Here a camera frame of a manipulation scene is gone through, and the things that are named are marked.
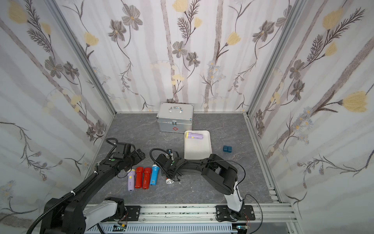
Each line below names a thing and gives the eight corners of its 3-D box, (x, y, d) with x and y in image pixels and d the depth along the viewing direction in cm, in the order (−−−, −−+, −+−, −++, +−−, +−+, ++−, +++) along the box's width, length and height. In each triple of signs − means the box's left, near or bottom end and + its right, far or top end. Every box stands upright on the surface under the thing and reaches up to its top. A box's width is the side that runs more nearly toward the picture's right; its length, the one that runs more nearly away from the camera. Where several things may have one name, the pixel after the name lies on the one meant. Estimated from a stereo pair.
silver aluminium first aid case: (160, 134, 110) (156, 118, 97) (164, 110, 127) (161, 94, 113) (193, 134, 110) (193, 119, 97) (192, 110, 127) (193, 94, 113)
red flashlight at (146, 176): (143, 189, 84) (142, 188, 81) (145, 169, 91) (144, 167, 89) (149, 189, 84) (148, 187, 81) (151, 169, 92) (150, 167, 89)
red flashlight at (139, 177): (135, 188, 84) (133, 186, 81) (138, 169, 92) (136, 167, 89) (142, 188, 85) (140, 186, 81) (144, 169, 92) (142, 166, 89)
